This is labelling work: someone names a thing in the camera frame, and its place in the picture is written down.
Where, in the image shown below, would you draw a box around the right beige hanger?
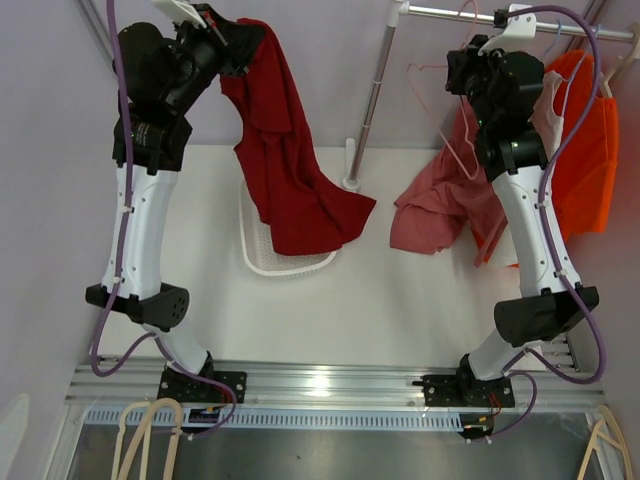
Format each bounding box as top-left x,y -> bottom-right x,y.
576,404 -> 634,480

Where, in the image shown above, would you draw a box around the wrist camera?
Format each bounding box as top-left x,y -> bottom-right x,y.
151,0 -> 207,28
479,4 -> 537,55

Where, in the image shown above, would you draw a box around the left beige hangers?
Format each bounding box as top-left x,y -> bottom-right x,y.
110,398 -> 183,480

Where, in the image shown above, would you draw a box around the pink t shirt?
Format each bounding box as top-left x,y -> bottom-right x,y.
390,103 -> 507,265

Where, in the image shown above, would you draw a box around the dark red t shirt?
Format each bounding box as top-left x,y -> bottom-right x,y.
220,18 -> 376,256

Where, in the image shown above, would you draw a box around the pink wire hanger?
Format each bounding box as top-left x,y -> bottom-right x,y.
405,0 -> 482,181

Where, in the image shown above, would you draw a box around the white t shirt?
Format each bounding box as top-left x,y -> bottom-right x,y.
530,71 -> 564,160

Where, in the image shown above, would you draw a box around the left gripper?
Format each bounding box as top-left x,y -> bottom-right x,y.
161,2 -> 264,114

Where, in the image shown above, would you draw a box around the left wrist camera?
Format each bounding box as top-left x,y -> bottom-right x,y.
151,0 -> 207,28

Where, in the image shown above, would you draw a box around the orange t shirt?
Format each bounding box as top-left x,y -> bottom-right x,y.
546,50 -> 619,240

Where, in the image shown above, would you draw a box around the white perforated plastic basket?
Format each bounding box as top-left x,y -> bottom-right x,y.
238,181 -> 337,278

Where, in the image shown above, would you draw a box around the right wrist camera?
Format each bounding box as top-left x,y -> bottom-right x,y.
479,4 -> 537,55

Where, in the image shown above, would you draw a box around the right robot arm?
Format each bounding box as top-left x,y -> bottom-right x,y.
446,34 -> 599,406

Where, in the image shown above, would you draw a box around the metal clothes rack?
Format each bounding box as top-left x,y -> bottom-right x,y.
343,1 -> 639,192

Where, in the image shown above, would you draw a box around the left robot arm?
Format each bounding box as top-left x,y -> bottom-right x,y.
85,4 -> 266,401

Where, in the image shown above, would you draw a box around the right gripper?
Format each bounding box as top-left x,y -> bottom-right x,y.
444,35 -> 513,129

